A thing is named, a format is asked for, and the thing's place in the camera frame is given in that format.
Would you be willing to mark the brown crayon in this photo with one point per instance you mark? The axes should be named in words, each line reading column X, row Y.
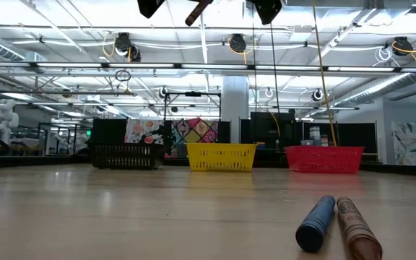
column 197, row 12
column 356, row 227

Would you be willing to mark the blue crayon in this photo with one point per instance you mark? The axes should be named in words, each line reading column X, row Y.
column 314, row 224

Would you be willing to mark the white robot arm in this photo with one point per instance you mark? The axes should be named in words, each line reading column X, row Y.
column 4, row 119

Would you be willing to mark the long horizontal light bar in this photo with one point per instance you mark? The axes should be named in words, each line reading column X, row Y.
column 193, row 66

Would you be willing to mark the black partition panel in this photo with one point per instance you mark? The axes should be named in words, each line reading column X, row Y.
column 356, row 137
column 108, row 131
column 265, row 130

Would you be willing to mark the colourful patchwork cloth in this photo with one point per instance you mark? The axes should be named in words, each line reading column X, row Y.
column 193, row 131

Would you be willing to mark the white pillar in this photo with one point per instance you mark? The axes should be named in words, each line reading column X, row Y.
column 235, row 108

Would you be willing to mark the black slotted plastic basket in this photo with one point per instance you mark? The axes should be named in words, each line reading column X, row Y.
column 126, row 157

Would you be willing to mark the yellow slotted plastic basket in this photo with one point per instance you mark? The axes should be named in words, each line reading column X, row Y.
column 221, row 159

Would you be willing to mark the white plastic container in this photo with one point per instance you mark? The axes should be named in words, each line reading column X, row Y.
column 315, row 135

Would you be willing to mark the red slotted plastic basket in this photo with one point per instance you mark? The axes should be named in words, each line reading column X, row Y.
column 325, row 160

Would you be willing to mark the black stand frame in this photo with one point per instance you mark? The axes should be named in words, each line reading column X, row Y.
column 193, row 94

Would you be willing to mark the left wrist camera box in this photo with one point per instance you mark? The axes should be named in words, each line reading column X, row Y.
column 268, row 10

